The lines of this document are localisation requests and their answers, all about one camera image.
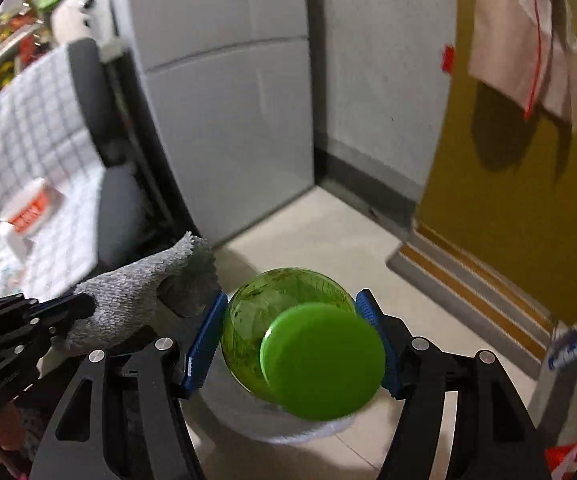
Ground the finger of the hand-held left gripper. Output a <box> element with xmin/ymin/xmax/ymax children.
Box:
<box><xmin>29</xmin><ymin>292</ymin><xmax>96</xmax><ymax>334</ymax></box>

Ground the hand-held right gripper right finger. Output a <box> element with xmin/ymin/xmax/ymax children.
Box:
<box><xmin>355</xmin><ymin>288</ymin><xmax>554</xmax><ymax>480</ymax></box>

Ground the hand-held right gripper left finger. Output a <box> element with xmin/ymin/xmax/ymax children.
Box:
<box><xmin>28</xmin><ymin>291</ymin><xmax>229</xmax><ymax>480</ymax></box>

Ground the grey knit cloth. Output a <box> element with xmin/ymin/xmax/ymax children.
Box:
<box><xmin>61</xmin><ymin>231</ymin><xmax>220</xmax><ymax>362</ymax></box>

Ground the green plastic bottle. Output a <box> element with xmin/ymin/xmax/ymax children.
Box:
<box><xmin>220</xmin><ymin>268</ymin><xmax>387</xmax><ymax>422</ymax></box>

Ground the white round bin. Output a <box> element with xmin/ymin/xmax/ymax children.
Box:
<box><xmin>188</xmin><ymin>375</ymin><xmax>355</xmax><ymax>445</ymax></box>

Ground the white orange instant noodle bowl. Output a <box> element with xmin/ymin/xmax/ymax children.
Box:
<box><xmin>0</xmin><ymin>177</ymin><xmax>68</xmax><ymax>257</ymax></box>

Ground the striped door threshold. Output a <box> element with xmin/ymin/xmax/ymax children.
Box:
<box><xmin>385</xmin><ymin>224</ymin><xmax>555</xmax><ymax>382</ymax></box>

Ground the white checkered blanket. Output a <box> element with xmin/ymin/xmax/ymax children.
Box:
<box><xmin>0</xmin><ymin>44</ymin><xmax>110</xmax><ymax>302</ymax></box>

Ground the red white wrapper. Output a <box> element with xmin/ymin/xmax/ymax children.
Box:
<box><xmin>543</xmin><ymin>442</ymin><xmax>577</xmax><ymax>480</ymax></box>

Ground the yellow door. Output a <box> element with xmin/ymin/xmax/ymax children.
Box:
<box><xmin>413</xmin><ymin>0</ymin><xmax>577</xmax><ymax>332</ymax></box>

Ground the grey cabinet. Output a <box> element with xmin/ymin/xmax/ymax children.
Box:
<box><xmin>108</xmin><ymin>0</ymin><xmax>317</xmax><ymax>249</ymax></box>

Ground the cluttered shelf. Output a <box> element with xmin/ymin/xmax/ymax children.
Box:
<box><xmin>0</xmin><ymin>0</ymin><xmax>58</xmax><ymax>102</ymax></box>

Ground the white round appliance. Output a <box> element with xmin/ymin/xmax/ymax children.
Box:
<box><xmin>50</xmin><ymin>0</ymin><xmax>115</xmax><ymax>44</ymax></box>

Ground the pale hanging cloth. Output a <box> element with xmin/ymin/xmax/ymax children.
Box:
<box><xmin>468</xmin><ymin>0</ymin><xmax>577</xmax><ymax>134</ymax></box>

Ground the red string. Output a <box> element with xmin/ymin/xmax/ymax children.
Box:
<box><xmin>523</xmin><ymin>0</ymin><xmax>545</xmax><ymax>119</ymax></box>

